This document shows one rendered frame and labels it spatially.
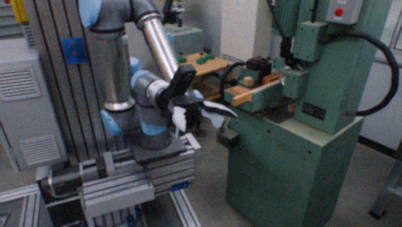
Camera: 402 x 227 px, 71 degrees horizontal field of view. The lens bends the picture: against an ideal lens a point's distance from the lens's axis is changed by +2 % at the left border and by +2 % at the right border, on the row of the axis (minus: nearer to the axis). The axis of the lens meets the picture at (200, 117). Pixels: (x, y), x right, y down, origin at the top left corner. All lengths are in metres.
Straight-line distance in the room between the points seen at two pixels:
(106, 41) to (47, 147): 0.56
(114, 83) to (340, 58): 0.93
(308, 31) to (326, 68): 0.19
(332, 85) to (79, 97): 1.10
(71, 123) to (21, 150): 0.21
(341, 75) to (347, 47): 0.12
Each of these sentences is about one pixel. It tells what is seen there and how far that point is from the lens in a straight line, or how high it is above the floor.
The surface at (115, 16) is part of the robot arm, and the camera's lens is 0.99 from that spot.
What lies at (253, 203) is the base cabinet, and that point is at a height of 0.17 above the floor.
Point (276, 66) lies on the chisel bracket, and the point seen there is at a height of 1.02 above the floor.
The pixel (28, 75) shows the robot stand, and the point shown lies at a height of 1.17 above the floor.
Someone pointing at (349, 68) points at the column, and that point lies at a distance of 1.35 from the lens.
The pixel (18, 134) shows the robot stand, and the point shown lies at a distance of 1.32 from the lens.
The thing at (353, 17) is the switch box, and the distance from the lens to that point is 1.27.
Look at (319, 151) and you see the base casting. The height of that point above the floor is 0.77.
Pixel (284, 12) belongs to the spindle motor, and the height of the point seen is 1.31.
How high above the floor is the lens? 1.55
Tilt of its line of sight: 30 degrees down
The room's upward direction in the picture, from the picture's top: straight up
